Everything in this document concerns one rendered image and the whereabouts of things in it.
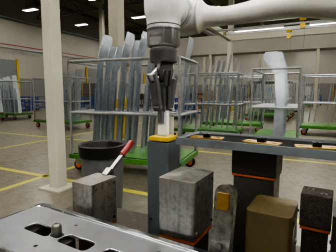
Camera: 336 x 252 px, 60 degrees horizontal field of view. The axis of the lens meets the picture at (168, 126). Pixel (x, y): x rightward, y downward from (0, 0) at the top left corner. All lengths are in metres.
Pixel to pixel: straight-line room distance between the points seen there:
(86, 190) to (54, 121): 3.29
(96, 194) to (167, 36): 0.43
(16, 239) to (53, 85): 3.39
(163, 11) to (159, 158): 0.38
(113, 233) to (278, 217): 0.31
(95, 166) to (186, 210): 2.51
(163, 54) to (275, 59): 6.06
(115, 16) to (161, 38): 7.33
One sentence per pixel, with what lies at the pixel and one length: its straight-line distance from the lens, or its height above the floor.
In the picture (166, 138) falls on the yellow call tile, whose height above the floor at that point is 1.15.
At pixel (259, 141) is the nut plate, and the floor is 1.16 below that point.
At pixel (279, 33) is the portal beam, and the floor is 3.41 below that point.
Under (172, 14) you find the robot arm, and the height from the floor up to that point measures 1.47.
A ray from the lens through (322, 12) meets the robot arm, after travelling 0.77.
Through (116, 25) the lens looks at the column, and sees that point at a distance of 8.02.
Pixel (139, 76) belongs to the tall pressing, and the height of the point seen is 1.52.
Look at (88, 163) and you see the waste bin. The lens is 3.07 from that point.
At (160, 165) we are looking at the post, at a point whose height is 1.08.
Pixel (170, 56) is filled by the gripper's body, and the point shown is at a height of 1.37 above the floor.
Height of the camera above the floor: 1.28
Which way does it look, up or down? 7 degrees down
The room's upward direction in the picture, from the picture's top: straight up
